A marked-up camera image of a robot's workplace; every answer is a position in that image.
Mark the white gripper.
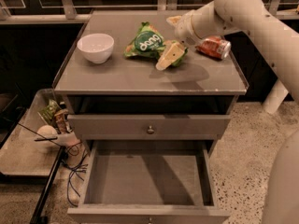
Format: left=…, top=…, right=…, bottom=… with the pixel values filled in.
left=155, top=10, right=200, bottom=71

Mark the green rice chip bag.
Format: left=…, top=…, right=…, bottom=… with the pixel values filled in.
left=123, top=21, right=190, bottom=68

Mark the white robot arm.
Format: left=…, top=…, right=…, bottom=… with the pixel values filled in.
left=167, top=0, right=299, bottom=224

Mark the grey drawer cabinet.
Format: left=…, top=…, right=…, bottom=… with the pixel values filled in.
left=51, top=9, right=249, bottom=158

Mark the round metal drawer knob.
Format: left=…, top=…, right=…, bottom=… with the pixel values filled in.
left=147, top=126, right=155, bottom=134

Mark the grey top drawer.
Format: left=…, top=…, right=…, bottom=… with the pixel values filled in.
left=68, top=115, right=230, bottom=140

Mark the green snack bag in bin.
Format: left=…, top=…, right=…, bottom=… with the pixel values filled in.
left=38, top=99, right=61, bottom=125

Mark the grey open middle drawer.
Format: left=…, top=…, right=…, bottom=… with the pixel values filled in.
left=67, top=141, right=229, bottom=224

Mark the metal window railing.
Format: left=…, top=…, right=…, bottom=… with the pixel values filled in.
left=0, top=0, right=299, bottom=26

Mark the orange soda can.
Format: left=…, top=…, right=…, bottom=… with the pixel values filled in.
left=195, top=35, right=231, bottom=60

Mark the white ceramic bowl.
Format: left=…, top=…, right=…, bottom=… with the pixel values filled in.
left=77, top=34, right=114, bottom=63

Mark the brown snack packet in bin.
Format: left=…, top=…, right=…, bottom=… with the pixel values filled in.
left=54, top=109, right=71, bottom=133

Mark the white ball in bin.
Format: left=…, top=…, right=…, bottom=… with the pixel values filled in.
left=36, top=125, right=58, bottom=139

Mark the clear plastic bin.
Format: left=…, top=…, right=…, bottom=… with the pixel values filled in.
left=0, top=89, right=80, bottom=175

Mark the black rod on floor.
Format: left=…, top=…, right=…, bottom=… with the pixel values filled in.
left=30, top=147, right=65, bottom=224

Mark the blue cable on floor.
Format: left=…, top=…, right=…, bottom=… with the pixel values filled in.
left=61, top=141, right=90, bottom=208

